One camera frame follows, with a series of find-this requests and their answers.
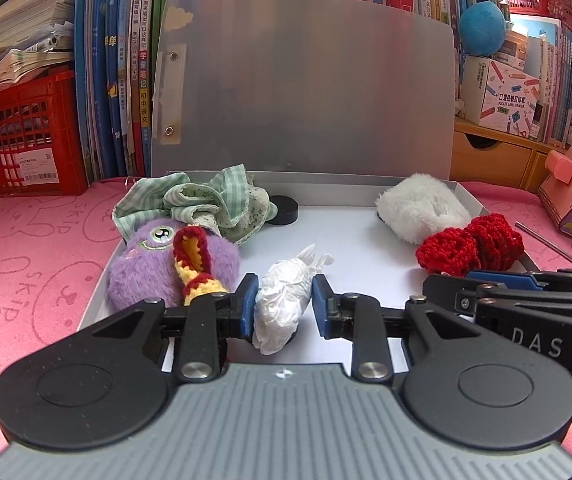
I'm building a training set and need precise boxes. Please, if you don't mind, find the metal rod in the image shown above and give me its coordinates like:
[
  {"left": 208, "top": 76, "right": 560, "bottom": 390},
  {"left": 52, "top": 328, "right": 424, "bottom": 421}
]
[{"left": 515, "top": 221, "right": 572, "bottom": 270}]

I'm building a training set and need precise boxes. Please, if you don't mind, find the white printed carton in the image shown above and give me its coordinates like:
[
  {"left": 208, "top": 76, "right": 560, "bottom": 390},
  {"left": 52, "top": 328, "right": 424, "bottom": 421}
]
[{"left": 458, "top": 55, "right": 540, "bottom": 136}]

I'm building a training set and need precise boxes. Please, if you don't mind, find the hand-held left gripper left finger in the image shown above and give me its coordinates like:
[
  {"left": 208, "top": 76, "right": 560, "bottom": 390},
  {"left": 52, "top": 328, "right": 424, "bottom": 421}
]
[{"left": 78, "top": 272, "right": 260, "bottom": 382}]

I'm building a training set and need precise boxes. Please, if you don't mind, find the grey file box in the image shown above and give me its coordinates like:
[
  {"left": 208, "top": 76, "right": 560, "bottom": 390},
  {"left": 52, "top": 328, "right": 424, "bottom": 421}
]
[{"left": 76, "top": 0, "right": 542, "bottom": 366}]

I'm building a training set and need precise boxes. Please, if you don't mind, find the wooden drawer organizer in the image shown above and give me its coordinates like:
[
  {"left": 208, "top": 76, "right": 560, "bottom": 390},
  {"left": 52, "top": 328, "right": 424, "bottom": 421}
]
[{"left": 451, "top": 117, "right": 567, "bottom": 196}]

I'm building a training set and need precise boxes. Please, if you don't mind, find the stack of paper booklets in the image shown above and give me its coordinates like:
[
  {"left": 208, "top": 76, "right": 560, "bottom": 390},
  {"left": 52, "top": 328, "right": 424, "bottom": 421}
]
[{"left": 0, "top": 0, "right": 80, "bottom": 106}]

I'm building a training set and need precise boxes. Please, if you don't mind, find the white plastic bag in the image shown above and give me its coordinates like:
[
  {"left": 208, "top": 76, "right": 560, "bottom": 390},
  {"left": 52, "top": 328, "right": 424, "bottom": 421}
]
[{"left": 252, "top": 243, "right": 336, "bottom": 356}]

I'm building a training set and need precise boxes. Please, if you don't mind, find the red plastic crate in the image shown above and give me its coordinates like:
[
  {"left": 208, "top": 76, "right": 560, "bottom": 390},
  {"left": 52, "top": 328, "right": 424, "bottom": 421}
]
[{"left": 0, "top": 65, "right": 90, "bottom": 197}]

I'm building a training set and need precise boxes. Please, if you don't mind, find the purple plush toy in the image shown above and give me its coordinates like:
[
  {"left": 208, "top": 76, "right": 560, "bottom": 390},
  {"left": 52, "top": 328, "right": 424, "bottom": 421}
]
[{"left": 106, "top": 219, "right": 243, "bottom": 311}]

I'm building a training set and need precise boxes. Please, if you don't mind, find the row of blue books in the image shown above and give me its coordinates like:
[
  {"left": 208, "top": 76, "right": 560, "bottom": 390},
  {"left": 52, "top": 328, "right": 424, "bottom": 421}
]
[{"left": 75, "top": 0, "right": 167, "bottom": 181}]

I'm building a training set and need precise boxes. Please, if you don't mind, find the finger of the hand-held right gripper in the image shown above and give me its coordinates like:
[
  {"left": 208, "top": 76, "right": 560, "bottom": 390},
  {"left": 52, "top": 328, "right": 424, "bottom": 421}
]
[
  {"left": 466, "top": 268, "right": 572, "bottom": 289},
  {"left": 422, "top": 273, "right": 497, "bottom": 316}
]

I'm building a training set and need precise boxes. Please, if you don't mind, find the white plush toy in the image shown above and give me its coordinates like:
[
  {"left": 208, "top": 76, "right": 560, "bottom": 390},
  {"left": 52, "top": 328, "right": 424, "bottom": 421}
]
[{"left": 375, "top": 173, "right": 472, "bottom": 245}]

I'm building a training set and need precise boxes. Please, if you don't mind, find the blue ball plush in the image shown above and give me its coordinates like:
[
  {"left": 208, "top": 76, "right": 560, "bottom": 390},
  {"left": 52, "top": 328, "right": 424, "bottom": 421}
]
[{"left": 458, "top": 0, "right": 507, "bottom": 58}]

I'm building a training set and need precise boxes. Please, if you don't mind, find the pink printed tablecloth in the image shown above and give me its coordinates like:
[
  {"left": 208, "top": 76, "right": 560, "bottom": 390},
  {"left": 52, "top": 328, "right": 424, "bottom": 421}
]
[{"left": 0, "top": 175, "right": 572, "bottom": 466}]

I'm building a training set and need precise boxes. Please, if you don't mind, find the red crochet piece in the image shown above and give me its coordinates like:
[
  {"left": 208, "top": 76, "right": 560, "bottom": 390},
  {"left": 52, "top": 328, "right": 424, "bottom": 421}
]
[{"left": 415, "top": 212, "right": 526, "bottom": 277}]

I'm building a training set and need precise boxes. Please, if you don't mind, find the yellow red crochet doll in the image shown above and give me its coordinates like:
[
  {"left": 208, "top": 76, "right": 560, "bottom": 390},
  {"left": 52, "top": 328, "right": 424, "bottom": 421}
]
[{"left": 172, "top": 226, "right": 230, "bottom": 306}]

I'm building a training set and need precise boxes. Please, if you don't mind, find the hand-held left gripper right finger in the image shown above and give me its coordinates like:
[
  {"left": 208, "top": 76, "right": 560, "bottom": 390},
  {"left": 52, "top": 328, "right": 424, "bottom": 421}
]
[{"left": 311, "top": 274, "right": 496, "bottom": 382}]

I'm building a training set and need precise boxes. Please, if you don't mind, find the green checked cloth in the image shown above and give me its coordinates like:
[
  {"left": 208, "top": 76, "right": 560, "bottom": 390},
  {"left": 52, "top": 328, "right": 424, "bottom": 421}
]
[{"left": 112, "top": 162, "right": 273, "bottom": 247}]

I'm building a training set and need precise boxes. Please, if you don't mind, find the black round puck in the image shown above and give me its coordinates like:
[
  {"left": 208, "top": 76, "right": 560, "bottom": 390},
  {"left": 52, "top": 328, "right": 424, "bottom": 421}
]
[{"left": 267, "top": 195, "right": 300, "bottom": 226}]

